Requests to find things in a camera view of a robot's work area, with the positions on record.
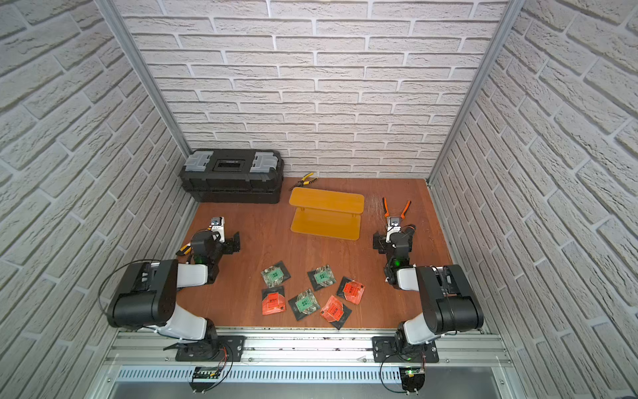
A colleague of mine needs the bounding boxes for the red tea bag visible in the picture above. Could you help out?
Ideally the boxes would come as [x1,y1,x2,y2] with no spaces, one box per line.
[262,286,287,316]
[321,295,352,330]
[337,277,365,305]

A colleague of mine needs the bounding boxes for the red tea bag front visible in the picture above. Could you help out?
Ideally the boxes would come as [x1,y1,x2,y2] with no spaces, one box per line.
[321,295,352,330]

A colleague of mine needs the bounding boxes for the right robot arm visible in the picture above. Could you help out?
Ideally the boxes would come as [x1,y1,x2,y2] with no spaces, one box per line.
[372,229,484,354]

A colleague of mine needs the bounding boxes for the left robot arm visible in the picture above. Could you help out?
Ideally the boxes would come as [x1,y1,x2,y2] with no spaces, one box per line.
[106,229,241,343]

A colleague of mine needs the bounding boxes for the yellow wooden two-tier shelf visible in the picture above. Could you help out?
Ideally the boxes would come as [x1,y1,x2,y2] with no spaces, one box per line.
[289,187,365,241]

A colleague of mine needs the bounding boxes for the green tea bag far left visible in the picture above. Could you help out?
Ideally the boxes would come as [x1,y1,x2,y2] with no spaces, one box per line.
[261,261,291,288]

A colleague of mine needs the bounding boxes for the green tea bag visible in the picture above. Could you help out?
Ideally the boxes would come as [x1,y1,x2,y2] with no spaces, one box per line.
[288,289,321,321]
[261,261,291,288]
[307,264,337,291]

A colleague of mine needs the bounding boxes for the green tea bag middle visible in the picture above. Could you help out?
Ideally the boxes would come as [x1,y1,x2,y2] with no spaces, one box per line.
[307,264,337,291]

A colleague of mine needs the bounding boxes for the green tea bag front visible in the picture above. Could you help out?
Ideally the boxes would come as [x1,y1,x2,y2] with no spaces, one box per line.
[288,289,321,321]

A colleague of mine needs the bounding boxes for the yellow utility knife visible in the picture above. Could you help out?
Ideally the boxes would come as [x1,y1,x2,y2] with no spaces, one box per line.
[175,243,192,257]

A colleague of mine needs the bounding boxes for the black plastic toolbox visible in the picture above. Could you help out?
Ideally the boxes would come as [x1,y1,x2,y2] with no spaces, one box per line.
[179,149,284,204]

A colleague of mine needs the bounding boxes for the yellow black small pliers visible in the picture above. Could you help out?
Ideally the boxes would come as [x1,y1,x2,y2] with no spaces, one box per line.
[290,172,317,191]

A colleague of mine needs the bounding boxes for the left controller board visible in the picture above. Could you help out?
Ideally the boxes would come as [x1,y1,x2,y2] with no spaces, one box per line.
[189,367,224,393]

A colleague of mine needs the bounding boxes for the controller board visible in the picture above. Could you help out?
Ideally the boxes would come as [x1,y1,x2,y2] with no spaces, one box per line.
[189,367,224,393]
[399,367,426,395]

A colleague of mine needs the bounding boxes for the right controller board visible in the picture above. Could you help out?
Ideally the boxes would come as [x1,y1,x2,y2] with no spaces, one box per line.
[399,367,426,395]

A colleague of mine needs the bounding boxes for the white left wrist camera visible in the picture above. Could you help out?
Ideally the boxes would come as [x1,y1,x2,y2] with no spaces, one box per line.
[209,217,225,243]

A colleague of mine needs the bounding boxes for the orange handled groove pliers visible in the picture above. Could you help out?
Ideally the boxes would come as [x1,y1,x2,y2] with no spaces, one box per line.
[382,197,412,222]

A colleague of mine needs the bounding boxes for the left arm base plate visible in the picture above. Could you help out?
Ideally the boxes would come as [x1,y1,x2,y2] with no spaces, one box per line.
[175,336,247,362]

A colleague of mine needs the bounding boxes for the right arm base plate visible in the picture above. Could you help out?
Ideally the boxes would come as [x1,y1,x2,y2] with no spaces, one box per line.
[372,336,440,364]

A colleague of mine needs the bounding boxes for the aluminium front rail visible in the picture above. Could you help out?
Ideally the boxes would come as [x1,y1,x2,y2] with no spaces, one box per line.
[103,327,513,367]

